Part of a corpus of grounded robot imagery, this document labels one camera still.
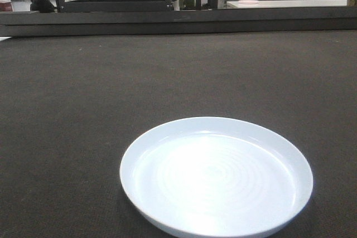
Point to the white round plate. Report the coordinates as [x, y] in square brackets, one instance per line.
[215, 177]

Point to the white background table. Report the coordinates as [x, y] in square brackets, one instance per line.
[235, 4]

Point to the black metal frame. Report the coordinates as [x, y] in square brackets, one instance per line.
[114, 6]

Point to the black table edge rail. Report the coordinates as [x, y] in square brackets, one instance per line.
[32, 24]

